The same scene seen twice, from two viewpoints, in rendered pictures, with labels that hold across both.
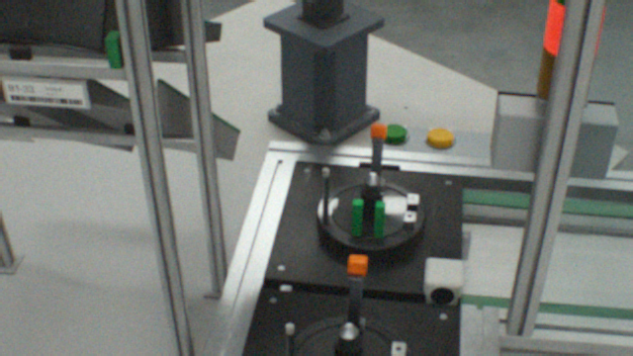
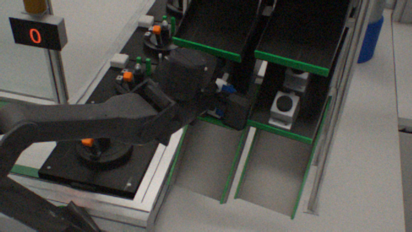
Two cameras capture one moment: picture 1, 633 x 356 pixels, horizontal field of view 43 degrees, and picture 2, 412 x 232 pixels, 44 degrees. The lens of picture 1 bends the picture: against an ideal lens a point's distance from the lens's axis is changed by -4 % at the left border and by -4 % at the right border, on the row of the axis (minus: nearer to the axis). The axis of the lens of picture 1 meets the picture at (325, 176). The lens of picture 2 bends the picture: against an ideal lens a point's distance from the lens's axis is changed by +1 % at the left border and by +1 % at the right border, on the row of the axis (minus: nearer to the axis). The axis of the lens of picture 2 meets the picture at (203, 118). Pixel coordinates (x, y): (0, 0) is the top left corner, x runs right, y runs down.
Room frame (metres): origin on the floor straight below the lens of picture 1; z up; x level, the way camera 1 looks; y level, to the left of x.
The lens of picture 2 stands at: (1.70, 0.25, 1.85)
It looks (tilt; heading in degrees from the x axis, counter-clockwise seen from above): 41 degrees down; 185
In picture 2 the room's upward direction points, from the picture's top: 2 degrees clockwise
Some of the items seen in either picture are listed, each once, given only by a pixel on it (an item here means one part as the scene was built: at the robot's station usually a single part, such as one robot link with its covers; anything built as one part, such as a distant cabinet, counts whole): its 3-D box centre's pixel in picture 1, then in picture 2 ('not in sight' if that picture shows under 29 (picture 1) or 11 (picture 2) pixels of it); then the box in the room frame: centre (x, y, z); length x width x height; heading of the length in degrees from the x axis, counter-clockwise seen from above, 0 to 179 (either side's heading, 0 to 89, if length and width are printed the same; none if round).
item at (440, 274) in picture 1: (442, 282); not in sight; (0.72, -0.14, 0.97); 0.05 x 0.05 x 0.04; 82
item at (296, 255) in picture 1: (370, 228); (105, 150); (0.83, -0.06, 0.96); 0.24 x 0.24 x 0.02; 82
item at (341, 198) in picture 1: (371, 218); (104, 144); (0.83, -0.06, 0.98); 0.14 x 0.14 x 0.02
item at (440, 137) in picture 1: (440, 139); not in sight; (1.03, -0.17, 0.96); 0.04 x 0.04 x 0.02
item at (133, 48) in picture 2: not in sight; (164, 31); (0.33, 0.01, 1.01); 0.24 x 0.24 x 0.13; 82
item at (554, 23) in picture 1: (574, 24); not in sight; (0.69, -0.23, 1.33); 0.05 x 0.05 x 0.05
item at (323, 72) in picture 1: (323, 69); not in sight; (1.24, 0.00, 0.96); 0.15 x 0.15 x 0.20; 46
